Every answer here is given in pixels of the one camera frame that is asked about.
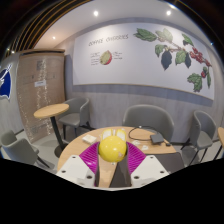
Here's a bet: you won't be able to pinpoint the black cable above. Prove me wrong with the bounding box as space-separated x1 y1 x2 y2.
127 125 172 147

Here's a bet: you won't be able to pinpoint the small white box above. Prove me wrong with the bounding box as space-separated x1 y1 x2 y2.
81 133 98 145

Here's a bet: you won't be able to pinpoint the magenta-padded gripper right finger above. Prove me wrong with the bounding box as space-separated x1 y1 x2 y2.
109 142 171 189

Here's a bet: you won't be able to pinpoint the black adapter box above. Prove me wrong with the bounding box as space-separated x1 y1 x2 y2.
149 132 166 145

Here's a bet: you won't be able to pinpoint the ceiling spot lights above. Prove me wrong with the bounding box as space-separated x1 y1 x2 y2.
4 9 175 56

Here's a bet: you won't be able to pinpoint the small round wooden table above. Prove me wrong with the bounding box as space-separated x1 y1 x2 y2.
33 102 71 159

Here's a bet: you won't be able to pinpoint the yellow round computer mouse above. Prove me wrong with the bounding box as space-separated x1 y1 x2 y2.
98 135 128 164

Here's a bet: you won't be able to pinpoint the blue wall sign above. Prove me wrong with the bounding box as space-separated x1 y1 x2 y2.
0 64 14 101

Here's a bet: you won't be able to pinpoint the coffee cherry wall poster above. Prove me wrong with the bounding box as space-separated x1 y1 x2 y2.
72 22 215 101

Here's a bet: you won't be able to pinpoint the round wooden side table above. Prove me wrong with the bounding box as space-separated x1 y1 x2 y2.
213 126 224 160

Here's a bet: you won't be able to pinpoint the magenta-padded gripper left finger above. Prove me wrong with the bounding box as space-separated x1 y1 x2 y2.
55 142 101 188

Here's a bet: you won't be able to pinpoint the light wooden wall panel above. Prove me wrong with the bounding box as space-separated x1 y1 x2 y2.
16 48 66 145

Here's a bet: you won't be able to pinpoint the grey upholstered chair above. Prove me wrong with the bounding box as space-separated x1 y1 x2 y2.
121 103 176 143
180 110 218 165
0 129 52 170
57 96 92 138

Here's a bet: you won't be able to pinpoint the yellow and white mouse pad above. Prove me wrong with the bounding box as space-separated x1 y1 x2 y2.
101 128 128 142

